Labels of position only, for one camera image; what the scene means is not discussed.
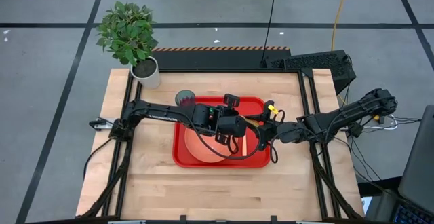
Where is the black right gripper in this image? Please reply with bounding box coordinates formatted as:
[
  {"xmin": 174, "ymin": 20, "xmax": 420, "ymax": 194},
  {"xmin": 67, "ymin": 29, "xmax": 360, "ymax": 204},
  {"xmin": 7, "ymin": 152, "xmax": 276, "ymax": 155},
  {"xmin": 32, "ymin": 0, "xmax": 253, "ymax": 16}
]
[{"xmin": 260, "ymin": 100, "xmax": 308, "ymax": 152}]

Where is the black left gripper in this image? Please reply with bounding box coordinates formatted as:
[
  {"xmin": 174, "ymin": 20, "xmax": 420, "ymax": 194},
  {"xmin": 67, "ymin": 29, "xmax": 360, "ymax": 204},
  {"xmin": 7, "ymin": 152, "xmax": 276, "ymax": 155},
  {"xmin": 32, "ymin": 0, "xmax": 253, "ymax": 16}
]
[{"xmin": 215, "ymin": 94, "xmax": 261, "ymax": 145}]

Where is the orange plastic plate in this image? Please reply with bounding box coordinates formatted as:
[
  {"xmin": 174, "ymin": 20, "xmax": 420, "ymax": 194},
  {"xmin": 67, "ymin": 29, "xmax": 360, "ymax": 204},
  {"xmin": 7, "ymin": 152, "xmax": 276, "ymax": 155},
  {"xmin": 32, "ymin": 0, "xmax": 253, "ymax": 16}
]
[{"xmin": 184, "ymin": 127, "xmax": 243, "ymax": 164}]

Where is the blue faceted plastic cup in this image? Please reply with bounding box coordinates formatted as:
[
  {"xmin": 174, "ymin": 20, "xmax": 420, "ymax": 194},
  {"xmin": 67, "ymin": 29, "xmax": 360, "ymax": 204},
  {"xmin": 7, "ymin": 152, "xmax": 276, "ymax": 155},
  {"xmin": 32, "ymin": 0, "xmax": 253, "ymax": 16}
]
[{"xmin": 174, "ymin": 89, "xmax": 197, "ymax": 108}]

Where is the red plastic tray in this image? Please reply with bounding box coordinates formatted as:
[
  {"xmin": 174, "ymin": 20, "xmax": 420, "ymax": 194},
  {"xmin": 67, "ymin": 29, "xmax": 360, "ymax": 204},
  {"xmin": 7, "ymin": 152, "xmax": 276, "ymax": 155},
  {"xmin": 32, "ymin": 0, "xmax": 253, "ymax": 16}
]
[{"xmin": 172, "ymin": 96, "xmax": 272, "ymax": 169}]

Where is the black perforated computer case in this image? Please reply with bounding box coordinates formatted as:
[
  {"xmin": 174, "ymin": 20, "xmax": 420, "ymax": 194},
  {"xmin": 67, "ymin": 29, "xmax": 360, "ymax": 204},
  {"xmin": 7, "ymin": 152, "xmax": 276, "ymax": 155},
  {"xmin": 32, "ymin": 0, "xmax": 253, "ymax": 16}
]
[{"xmin": 265, "ymin": 49, "xmax": 357, "ymax": 95}]

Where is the white plant pot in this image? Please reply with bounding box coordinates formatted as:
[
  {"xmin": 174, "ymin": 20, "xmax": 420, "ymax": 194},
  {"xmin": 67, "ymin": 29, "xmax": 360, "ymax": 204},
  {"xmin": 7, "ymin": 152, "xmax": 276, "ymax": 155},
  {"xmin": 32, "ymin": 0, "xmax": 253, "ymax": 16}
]
[{"xmin": 130, "ymin": 56, "xmax": 161, "ymax": 90}]

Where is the grey laptop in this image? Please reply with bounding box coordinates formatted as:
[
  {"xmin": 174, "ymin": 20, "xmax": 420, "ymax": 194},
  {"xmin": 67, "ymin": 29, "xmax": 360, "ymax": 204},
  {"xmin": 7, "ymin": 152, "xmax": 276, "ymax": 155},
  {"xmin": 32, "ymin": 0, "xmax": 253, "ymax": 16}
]
[{"xmin": 389, "ymin": 104, "xmax": 434, "ymax": 224}]

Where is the green leafy plant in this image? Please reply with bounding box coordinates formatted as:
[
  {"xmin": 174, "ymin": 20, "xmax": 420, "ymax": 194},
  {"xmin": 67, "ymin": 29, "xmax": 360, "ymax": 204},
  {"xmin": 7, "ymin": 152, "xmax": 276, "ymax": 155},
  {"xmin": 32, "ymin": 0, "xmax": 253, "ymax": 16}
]
[{"xmin": 96, "ymin": 1, "xmax": 159, "ymax": 67}]

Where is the black aluminium table frame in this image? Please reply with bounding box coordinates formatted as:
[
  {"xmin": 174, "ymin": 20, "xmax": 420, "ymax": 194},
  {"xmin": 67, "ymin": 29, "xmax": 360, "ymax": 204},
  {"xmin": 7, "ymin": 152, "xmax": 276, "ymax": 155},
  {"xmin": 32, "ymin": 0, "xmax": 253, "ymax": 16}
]
[{"xmin": 76, "ymin": 68, "xmax": 366, "ymax": 224}]

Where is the black hazard-striped cable cover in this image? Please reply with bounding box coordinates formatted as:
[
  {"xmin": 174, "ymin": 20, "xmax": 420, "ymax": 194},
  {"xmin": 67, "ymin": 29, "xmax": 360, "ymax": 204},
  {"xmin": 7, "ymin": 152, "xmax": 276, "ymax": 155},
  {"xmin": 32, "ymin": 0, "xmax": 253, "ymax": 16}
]
[{"xmin": 151, "ymin": 45, "xmax": 292, "ymax": 71}]

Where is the black hanging cable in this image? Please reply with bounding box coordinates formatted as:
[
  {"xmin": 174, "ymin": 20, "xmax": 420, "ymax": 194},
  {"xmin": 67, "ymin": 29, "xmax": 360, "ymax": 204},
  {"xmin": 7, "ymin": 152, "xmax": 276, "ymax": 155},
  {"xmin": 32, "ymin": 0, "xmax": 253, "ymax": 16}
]
[{"xmin": 260, "ymin": 0, "xmax": 279, "ymax": 65}]

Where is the white cable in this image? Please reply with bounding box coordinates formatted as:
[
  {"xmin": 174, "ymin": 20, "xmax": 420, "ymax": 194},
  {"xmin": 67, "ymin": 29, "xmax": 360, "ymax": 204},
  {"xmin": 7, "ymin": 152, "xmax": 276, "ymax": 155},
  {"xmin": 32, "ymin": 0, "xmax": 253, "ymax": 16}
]
[{"xmin": 372, "ymin": 113, "xmax": 398, "ymax": 131}]

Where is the yellow hanging cable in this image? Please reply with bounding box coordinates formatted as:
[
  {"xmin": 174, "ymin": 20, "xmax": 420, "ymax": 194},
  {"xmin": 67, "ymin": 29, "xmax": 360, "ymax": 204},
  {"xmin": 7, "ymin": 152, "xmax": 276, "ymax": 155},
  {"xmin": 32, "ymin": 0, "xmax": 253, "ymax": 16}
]
[{"xmin": 331, "ymin": 0, "xmax": 351, "ymax": 52}]

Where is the silver arm base bracket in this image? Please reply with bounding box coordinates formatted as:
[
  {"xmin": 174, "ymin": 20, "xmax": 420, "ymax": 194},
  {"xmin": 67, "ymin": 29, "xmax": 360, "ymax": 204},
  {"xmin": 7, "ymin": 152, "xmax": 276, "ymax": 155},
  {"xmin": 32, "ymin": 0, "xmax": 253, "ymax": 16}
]
[{"xmin": 89, "ymin": 117, "xmax": 115, "ymax": 130}]

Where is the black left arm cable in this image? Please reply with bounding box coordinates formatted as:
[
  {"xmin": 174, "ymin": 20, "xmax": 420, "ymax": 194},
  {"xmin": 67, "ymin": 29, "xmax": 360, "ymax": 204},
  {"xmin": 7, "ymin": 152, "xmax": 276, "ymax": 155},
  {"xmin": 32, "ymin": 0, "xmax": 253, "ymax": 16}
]
[{"xmin": 83, "ymin": 137, "xmax": 116, "ymax": 181}]

